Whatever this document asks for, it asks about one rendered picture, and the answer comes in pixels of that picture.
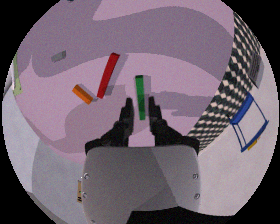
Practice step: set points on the red rod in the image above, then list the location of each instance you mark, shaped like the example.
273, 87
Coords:
107, 74

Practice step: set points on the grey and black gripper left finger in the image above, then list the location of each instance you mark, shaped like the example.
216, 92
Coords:
118, 136

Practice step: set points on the grey rod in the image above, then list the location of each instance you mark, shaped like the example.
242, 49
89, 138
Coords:
58, 56

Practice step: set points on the orange rod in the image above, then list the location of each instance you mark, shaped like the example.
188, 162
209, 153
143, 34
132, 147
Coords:
82, 94

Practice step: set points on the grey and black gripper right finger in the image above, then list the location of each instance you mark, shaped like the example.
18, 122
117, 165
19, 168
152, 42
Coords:
164, 134

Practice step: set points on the green rod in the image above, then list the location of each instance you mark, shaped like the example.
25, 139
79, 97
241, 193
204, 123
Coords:
140, 96

